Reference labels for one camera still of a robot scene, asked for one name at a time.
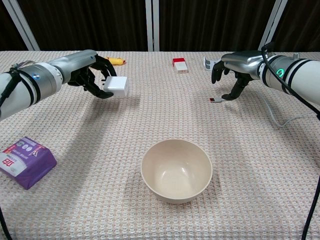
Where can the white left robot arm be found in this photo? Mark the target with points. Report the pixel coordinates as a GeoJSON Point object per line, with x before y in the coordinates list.
{"type": "Point", "coordinates": [22, 85]}

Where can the yellow rubber chicken toy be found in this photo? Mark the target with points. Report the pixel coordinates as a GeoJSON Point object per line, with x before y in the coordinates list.
{"type": "Point", "coordinates": [116, 60]}

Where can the beige bowl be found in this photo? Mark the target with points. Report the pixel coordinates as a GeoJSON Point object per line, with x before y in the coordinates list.
{"type": "Point", "coordinates": [176, 172]}

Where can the black pleated curtain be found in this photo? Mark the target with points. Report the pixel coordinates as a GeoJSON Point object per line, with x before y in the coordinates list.
{"type": "Point", "coordinates": [87, 22]}

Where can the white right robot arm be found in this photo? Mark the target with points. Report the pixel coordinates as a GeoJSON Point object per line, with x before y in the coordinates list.
{"type": "Point", "coordinates": [295, 75]}

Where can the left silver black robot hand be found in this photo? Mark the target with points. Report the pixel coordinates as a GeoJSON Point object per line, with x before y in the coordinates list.
{"type": "Point", "coordinates": [75, 63]}

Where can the white vertical frame post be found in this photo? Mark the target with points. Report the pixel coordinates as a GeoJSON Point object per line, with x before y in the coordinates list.
{"type": "Point", "coordinates": [152, 25]}

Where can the white slanted frame post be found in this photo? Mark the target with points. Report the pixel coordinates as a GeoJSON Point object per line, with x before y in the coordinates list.
{"type": "Point", "coordinates": [22, 27]}
{"type": "Point", "coordinates": [272, 22]}

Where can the white power adapter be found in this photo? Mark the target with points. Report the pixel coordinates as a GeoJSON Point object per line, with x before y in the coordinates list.
{"type": "Point", "coordinates": [116, 86]}

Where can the silver folding laptop stand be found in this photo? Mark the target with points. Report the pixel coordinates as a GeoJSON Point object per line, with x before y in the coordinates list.
{"type": "Point", "coordinates": [207, 64]}

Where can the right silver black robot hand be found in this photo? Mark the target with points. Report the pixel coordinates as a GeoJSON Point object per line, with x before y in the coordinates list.
{"type": "Point", "coordinates": [242, 61]}

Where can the beige woven tablecloth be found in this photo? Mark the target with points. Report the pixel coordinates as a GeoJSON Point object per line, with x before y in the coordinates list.
{"type": "Point", "coordinates": [160, 120]}

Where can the red and white small box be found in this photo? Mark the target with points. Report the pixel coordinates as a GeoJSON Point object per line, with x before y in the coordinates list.
{"type": "Point", "coordinates": [180, 66]}

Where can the purple tissue pack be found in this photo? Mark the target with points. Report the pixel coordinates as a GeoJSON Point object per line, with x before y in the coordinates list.
{"type": "Point", "coordinates": [27, 162]}

